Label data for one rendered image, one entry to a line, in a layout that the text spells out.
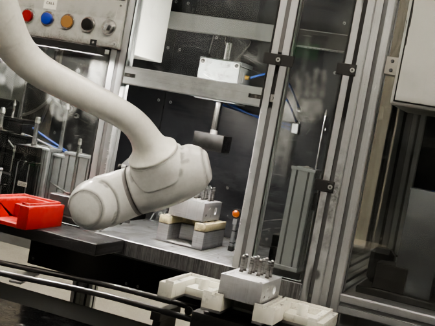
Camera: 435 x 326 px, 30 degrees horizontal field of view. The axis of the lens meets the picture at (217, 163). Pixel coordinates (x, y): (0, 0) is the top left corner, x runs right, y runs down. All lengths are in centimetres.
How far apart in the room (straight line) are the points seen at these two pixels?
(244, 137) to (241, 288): 75
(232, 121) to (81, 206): 89
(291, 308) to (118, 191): 48
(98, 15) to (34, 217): 53
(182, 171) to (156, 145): 7
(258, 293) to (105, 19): 81
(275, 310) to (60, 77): 64
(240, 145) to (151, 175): 83
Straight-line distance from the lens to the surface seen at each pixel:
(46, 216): 201
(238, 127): 237
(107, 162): 205
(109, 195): 158
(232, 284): 171
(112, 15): 207
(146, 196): 159
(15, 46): 149
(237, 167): 236
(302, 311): 175
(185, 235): 216
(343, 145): 184
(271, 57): 190
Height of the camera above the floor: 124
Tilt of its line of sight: 3 degrees down
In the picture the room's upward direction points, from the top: 10 degrees clockwise
